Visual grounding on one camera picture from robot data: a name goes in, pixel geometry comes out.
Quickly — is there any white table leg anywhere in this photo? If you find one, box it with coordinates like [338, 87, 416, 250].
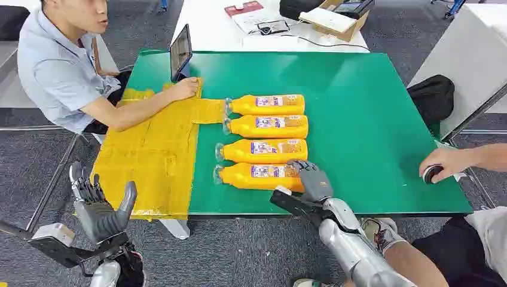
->
[158, 219, 192, 241]

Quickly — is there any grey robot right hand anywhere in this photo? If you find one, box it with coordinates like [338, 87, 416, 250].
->
[286, 159, 335, 203]

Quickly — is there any white table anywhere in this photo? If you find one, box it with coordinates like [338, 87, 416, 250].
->
[171, 0, 371, 54]

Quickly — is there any orange drink bottle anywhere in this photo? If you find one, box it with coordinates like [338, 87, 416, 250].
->
[215, 138, 309, 164]
[213, 162, 306, 194]
[222, 115, 309, 139]
[225, 94, 306, 117]

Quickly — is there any black chair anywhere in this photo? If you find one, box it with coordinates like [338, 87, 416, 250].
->
[0, 5, 31, 42]

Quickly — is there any black pouch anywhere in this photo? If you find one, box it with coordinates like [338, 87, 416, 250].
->
[279, 0, 326, 22]

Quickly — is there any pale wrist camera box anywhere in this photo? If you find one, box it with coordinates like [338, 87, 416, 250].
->
[270, 185, 325, 229]
[28, 222, 130, 270]

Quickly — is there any white side desk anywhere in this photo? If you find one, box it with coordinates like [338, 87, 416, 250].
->
[408, 3, 507, 140]

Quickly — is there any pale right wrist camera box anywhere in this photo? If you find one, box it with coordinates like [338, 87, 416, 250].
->
[270, 185, 325, 229]

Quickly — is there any seated person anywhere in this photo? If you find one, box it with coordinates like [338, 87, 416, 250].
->
[16, 0, 203, 136]

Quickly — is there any green table mat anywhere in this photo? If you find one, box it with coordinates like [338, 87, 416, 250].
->
[126, 49, 474, 217]

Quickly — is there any black cable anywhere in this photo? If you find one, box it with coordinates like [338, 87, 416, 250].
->
[280, 33, 370, 52]

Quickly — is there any red booklet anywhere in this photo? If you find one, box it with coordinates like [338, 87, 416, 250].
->
[224, 0, 265, 18]

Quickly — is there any cardboard box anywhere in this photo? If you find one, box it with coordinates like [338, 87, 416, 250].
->
[298, 0, 372, 43]

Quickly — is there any standing person's hand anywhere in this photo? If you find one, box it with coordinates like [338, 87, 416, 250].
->
[419, 147, 476, 185]

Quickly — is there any small black device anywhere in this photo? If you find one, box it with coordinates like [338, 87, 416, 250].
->
[256, 19, 291, 36]

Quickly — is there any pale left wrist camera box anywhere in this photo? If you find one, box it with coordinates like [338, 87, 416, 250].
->
[28, 222, 130, 270]

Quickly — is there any white paper sheet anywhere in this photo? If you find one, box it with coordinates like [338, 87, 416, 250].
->
[233, 7, 287, 35]

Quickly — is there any standing person's leg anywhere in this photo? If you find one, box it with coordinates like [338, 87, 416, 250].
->
[382, 237, 450, 287]

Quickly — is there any black bag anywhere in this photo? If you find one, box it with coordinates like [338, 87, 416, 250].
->
[407, 74, 456, 127]

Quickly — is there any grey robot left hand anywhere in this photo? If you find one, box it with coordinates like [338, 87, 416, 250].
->
[69, 161, 138, 245]

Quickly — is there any seated person's hand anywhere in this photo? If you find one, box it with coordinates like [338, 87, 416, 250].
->
[169, 77, 200, 102]

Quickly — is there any black tablet on stand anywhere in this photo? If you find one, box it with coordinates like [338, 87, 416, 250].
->
[169, 23, 194, 83]

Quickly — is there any black tape roll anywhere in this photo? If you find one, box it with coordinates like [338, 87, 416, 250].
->
[422, 164, 445, 185]

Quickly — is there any white sports shoe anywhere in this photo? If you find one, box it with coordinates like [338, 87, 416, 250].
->
[359, 217, 408, 255]

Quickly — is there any yellow sheet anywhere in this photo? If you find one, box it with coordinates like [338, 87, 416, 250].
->
[91, 78, 227, 221]

